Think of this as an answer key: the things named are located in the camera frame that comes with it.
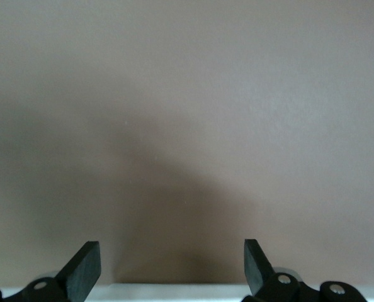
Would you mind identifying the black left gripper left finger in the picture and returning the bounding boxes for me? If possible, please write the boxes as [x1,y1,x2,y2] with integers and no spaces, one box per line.
[0,240,102,302]

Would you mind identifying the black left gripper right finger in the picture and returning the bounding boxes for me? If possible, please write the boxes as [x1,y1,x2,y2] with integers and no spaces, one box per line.
[242,238,368,302]

